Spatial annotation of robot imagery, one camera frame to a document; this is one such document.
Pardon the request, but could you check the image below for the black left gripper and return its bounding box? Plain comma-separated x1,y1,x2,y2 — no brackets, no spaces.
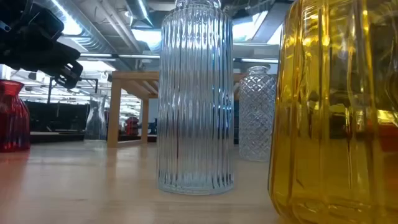
0,0,84,90

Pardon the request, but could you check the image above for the clear smooth glass carafe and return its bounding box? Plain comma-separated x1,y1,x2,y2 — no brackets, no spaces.
84,94,108,141

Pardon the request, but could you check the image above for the red square ribbed glass vase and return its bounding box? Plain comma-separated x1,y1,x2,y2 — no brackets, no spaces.
0,79,31,153

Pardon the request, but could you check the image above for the clear ribbed tall glass vase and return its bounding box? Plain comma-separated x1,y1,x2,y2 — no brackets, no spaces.
156,0,236,196

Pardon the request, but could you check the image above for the clear diamond-cut glass vase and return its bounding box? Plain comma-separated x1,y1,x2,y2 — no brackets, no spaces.
238,65,277,162

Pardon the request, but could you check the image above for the yellow tall glass vase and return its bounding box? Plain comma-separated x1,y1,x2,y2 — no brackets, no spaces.
267,0,398,224

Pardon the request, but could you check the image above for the wooden slatted shelf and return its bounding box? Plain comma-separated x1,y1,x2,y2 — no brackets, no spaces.
107,70,249,149

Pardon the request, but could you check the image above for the black office partition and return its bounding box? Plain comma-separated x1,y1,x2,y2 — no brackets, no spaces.
24,101,91,144

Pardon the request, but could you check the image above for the red background object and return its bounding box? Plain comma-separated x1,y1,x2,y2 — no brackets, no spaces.
124,116,140,136

